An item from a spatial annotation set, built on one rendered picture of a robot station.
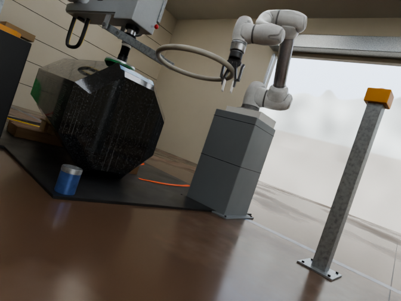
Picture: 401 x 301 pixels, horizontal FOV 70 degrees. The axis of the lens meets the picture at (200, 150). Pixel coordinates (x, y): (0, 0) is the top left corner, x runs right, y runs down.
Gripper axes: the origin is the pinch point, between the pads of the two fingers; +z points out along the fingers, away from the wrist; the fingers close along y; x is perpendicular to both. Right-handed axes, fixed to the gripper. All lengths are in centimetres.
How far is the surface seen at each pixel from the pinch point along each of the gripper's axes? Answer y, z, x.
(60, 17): 503, -190, -339
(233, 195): -9, 64, -65
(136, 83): 67, 5, -15
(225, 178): 0, 53, -65
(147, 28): 73, -36, -18
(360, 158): -79, 21, -20
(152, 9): 72, -50, -16
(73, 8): 147, -48, -23
